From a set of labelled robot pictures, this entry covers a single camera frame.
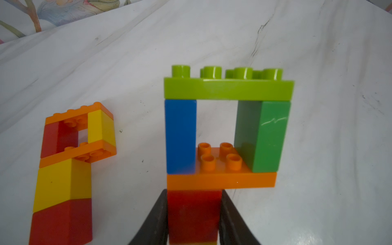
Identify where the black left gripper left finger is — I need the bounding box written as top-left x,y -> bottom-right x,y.
129,189 -> 168,245

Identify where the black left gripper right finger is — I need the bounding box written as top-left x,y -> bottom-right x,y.
218,190 -> 261,245

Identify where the orange lego plate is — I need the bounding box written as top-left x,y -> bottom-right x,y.
167,143 -> 277,191
45,102 -> 114,125

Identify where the small orange lego brick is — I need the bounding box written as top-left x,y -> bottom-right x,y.
39,140 -> 117,168

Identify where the small yellow lego brick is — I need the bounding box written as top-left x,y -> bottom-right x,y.
87,110 -> 116,147

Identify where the small red lego brick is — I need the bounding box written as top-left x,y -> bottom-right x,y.
40,121 -> 78,158

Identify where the red square lego brick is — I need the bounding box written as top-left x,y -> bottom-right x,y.
29,199 -> 92,245

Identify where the dark green lego brick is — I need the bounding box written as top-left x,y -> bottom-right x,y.
234,101 -> 291,173

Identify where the blue lego brick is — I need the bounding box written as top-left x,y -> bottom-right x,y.
165,100 -> 197,175

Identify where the lime green lego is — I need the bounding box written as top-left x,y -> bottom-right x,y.
164,65 -> 295,101

